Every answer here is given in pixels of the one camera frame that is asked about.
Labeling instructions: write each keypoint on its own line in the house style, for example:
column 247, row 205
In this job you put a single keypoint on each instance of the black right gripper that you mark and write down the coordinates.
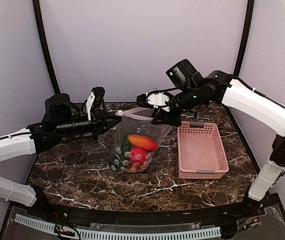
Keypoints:
column 167, row 118

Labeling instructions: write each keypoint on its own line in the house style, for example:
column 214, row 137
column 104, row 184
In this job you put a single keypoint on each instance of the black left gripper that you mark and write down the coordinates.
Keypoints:
column 98, row 124

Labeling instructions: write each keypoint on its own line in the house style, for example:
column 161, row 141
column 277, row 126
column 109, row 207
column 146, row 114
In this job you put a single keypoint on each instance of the green cucumber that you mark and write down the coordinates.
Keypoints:
column 125, row 145

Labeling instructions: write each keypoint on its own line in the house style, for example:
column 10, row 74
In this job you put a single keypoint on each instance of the clear zip top bag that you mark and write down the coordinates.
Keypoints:
column 138, row 121

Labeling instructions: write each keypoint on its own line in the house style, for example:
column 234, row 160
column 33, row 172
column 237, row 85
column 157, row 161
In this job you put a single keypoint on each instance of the red orange mango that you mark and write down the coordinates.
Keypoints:
column 143, row 142

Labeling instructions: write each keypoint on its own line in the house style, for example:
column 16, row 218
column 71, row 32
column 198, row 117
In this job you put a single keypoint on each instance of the red lychee bunch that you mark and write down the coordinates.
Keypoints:
column 134, row 168

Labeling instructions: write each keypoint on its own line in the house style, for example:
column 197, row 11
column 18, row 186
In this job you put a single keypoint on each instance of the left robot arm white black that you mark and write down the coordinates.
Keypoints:
column 34, row 139

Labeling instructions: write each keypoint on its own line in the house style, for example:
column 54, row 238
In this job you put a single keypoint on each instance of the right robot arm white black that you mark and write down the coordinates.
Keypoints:
column 232, row 92

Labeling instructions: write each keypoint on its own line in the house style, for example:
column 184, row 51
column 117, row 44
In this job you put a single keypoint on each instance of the pink perforated plastic basket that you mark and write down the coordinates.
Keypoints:
column 201, row 153

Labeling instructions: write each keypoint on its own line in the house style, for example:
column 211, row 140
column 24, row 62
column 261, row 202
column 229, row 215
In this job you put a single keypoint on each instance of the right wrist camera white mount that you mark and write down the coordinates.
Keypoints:
column 158, row 100

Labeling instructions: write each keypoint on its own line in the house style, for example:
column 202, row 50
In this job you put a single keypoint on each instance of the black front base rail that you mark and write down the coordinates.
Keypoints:
column 237, row 221

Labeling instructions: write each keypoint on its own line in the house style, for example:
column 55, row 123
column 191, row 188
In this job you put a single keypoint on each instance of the right black frame post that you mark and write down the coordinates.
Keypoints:
column 244, row 37

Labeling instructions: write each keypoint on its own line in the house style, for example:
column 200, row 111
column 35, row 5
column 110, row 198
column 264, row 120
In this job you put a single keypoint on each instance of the black frame post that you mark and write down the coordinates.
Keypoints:
column 44, row 45
column 244, row 37

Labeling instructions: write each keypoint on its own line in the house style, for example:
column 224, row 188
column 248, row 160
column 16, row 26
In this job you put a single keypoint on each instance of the white slotted cable duct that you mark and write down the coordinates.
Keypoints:
column 87, row 234

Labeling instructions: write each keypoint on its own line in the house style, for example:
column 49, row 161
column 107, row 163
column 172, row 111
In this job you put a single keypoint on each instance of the left black frame post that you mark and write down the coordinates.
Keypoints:
column 44, row 45

